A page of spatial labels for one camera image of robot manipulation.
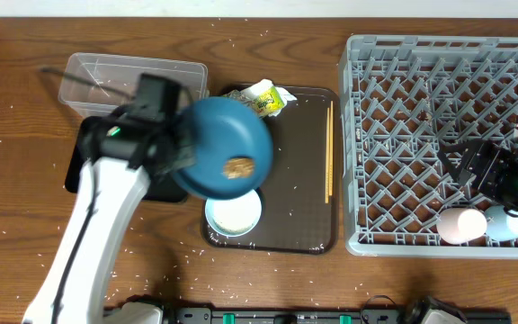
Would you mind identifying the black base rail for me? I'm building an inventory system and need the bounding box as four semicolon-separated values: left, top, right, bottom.
105;306;513;324

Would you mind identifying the clear plastic bin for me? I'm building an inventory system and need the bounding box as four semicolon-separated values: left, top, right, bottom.
58;52;210;118

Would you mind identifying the blue plate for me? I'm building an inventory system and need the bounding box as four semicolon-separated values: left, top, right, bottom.
172;96;273;200

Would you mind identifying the yellow green snack packet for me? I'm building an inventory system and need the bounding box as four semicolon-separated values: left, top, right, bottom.
252;86;285;117

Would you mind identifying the grey dishwasher rack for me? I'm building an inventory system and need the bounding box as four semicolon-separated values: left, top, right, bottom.
339;35;518;259

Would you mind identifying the black plastic tray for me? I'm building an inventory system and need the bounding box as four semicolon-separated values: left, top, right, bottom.
64;115;189;204

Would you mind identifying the pink cup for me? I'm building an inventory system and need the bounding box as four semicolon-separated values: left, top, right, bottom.
436;208;487;245

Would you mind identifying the brown mushroom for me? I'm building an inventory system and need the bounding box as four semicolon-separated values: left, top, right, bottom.
222;157;255;179

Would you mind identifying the wooden chopstick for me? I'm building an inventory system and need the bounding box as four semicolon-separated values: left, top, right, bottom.
325;107;329;204
328;101;334;197

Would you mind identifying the right wooden chopstick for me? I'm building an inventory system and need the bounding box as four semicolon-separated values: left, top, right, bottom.
328;101;334;197

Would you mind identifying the white crumpled tissue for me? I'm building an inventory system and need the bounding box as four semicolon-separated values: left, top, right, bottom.
254;79;297;117

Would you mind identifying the blue cup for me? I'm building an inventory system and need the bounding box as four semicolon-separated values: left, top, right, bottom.
484;205;518;242

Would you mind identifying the left wooden chopstick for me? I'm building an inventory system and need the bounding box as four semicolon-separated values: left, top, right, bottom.
325;107;329;204

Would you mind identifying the silver foil wrapper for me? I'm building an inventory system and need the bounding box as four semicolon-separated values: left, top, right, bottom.
224;90;251;103

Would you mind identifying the brown serving tray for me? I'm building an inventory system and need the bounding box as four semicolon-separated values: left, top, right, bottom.
201;85;342;255

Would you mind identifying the light blue rice bowl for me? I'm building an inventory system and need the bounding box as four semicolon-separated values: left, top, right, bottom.
204;190;263;237

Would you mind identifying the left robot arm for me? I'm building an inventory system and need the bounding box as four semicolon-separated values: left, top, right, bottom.
22;73;193;323

